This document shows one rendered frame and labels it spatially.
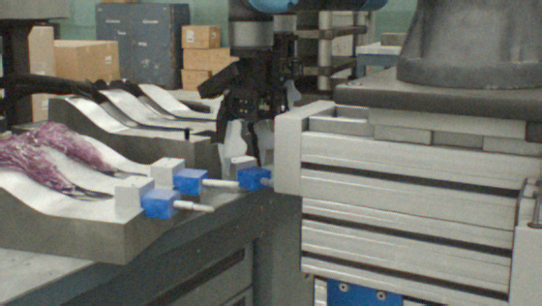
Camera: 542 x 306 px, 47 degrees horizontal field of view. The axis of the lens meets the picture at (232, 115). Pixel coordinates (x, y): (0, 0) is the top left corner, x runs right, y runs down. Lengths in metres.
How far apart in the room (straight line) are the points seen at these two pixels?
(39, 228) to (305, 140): 0.37
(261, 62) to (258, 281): 0.48
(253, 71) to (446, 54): 0.43
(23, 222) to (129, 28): 7.52
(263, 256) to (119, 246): 0.52
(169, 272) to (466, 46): 0.60
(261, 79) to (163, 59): 7.10
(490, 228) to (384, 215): 0.10
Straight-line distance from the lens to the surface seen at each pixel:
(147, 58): 8.19
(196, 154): 1.05
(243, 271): 1.23
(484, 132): 0.64
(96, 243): 0.80
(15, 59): 1.92
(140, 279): 0.97
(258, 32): 0.98
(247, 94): 0.98
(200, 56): 7.94
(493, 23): 0.64
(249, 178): 1.03
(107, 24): 8.53
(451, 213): 0.66
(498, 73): 0.63
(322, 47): 4.96
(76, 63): 5.65
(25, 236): 0.86
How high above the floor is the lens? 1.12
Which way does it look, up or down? 10 degrees down
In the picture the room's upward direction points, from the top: straight up
